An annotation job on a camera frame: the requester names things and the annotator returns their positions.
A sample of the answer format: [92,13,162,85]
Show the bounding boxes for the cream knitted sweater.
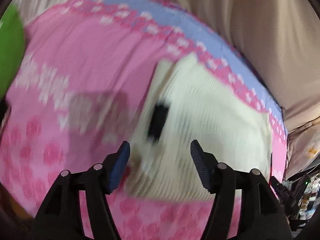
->
[124,54,272,202]

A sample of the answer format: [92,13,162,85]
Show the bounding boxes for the cluttered items in corner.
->
[270,157,319,239]

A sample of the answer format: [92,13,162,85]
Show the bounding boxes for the pink floral bed quilt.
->
[1,0,286,239]

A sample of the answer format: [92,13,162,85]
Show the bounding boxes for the green plastic stool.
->
[0,4,25,98]

